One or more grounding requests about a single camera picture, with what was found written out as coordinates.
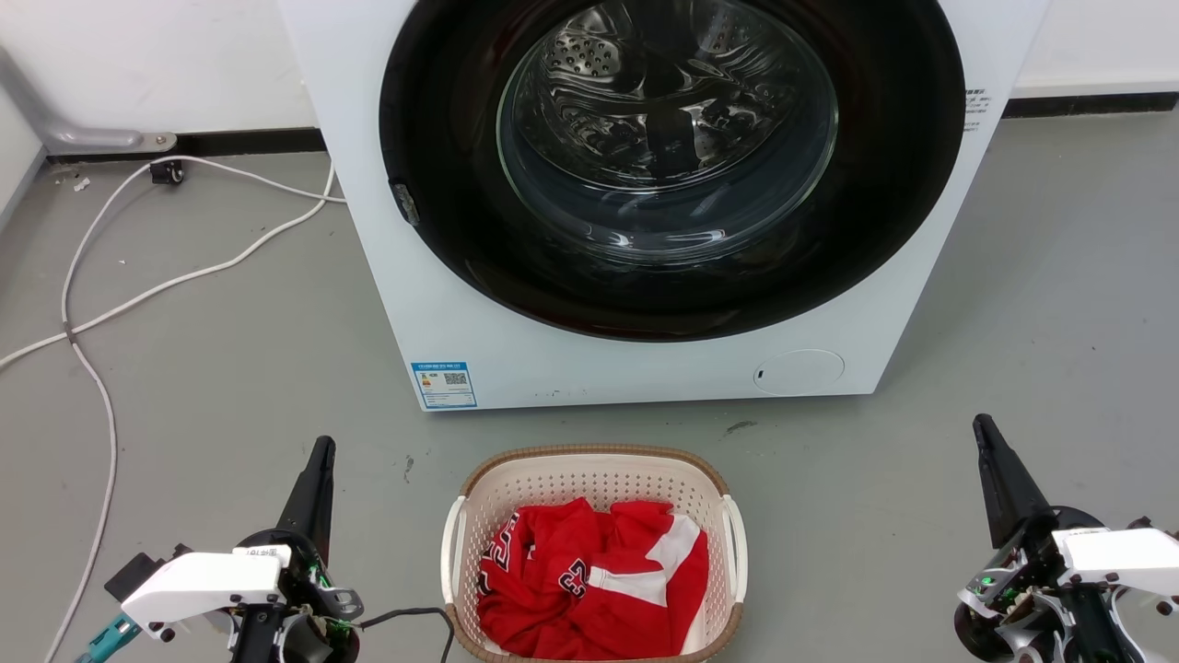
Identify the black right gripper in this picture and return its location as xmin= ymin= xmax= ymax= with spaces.
xmin=952 ymin=414 xmax=1154 ymax=663

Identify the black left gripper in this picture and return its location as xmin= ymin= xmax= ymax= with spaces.
xmin=226 ymin=437 xmax=366 ymax=663

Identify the beige plastic laundry basket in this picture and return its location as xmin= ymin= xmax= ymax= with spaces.
xmin=440 ymin=445 xmax=749 ymax=663

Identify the blue energy label sticker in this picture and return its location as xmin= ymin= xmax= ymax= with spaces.
xmin=411 ymin=361 xmax=479 ymax=411

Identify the round white filter cover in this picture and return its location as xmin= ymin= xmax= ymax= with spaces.
xmin=753 ymin=348 xmax=846 ymax=398

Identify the teal connector piece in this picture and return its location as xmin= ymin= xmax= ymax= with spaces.
xmin=74 ymin=615 xmax=142 ymax=663

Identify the white front-load washing machine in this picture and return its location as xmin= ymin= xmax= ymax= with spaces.
xmin=279 ymin=0 xmax=1052 ymax=413

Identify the red and white jersey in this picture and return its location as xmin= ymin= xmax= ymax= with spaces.
xmin=475 ymin=497 xmax=711 ymax=660

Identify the black round washer door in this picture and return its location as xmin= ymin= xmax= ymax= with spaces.
xmin=379 ymin=0 xmax=967 ymax=343

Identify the steel washer drum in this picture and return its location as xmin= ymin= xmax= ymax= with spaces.
xmin=496 ymin=0 xmax=840 ymax=268

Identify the thin black left gripper cable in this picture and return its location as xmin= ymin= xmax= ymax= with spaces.
xmin=356 ymin=606 xmax=458 ymax=663

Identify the long white power cable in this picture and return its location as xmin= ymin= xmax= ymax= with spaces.
xmin=41 ymin=155 xmax=348 ymax=663

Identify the white hose cable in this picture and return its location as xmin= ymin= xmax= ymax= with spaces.
xmin=0 ymin=158 xmax=336 ymax=371

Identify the grey wall pipe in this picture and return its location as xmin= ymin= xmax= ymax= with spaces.
xmin=0 ymin=46 xmax=178 ymax=156

